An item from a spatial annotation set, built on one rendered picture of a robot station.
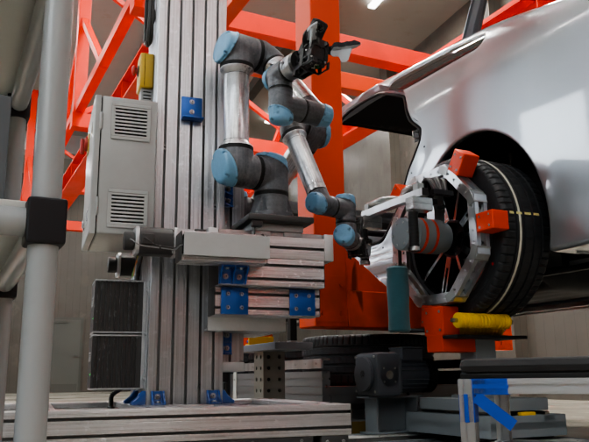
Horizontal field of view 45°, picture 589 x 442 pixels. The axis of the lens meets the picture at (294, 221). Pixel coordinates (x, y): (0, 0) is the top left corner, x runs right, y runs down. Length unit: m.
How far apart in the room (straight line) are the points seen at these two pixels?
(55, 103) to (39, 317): 0.21
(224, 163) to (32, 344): 1.65
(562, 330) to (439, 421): 7.27
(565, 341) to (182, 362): 8.03
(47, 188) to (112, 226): 1.63
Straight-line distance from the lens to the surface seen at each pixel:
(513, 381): 1.48
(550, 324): 10.20
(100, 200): 2.35
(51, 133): 0.72
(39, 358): 0.68
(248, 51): 2.45
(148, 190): 2.38
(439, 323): 2.78
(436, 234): 2.79
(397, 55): 7.00
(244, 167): 2.29
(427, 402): 2.95
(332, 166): 3.20
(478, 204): 2.68
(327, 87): 3.32
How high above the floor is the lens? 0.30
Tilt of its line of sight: 13 degrees up
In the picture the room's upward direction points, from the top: 1 degrees counter-clockwise
